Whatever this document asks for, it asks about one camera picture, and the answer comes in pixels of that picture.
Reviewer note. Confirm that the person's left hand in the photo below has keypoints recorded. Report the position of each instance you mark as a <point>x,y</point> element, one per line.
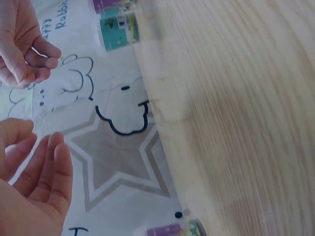
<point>29,211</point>

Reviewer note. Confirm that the person's right hand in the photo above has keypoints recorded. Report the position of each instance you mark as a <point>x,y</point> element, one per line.
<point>17,37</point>

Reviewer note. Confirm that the person's right fingers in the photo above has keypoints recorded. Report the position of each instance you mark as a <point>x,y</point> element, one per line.
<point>39,57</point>

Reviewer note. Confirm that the person's left thumb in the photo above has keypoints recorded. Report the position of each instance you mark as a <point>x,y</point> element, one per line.
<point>14,129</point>

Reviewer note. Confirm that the clear plastic film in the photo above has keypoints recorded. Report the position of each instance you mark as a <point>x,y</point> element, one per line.
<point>53,98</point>

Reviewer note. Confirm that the teal printed cylinder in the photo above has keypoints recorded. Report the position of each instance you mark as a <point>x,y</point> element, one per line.
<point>119,32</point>

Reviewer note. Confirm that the purple printed cylinder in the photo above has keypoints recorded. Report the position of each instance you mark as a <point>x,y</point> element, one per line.
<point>110,5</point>
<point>172,228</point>

